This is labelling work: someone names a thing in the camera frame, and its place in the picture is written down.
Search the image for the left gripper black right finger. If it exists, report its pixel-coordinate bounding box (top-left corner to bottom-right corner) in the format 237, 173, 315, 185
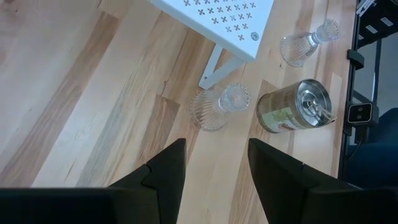
248, 138, 363, 224

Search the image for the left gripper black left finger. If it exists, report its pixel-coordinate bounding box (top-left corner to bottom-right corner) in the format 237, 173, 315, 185
107, 138, 188, 224

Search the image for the clear glass candle holder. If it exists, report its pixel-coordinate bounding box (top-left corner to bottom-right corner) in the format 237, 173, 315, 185
189, 82, 251, 132
279, 18, 341, 68

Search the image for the ribbed metal tin can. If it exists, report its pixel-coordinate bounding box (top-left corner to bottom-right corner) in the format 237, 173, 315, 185
256, 78, 333, 134

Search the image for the white paper tag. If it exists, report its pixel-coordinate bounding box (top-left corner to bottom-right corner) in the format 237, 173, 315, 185
317, 105, 338, 124

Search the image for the white perforated metal shelf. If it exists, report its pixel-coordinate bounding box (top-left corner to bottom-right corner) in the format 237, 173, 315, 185
149, 0, 276, 91

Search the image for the black rack with labels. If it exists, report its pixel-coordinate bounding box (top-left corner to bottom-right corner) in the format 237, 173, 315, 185
356, 0, 398, 49

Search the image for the small black table-edge camera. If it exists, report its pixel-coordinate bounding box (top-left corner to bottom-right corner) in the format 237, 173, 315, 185
346, 101, 374, 126

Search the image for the black rail clamp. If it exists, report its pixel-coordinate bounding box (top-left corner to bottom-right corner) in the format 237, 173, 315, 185
346, 49, 366, 70

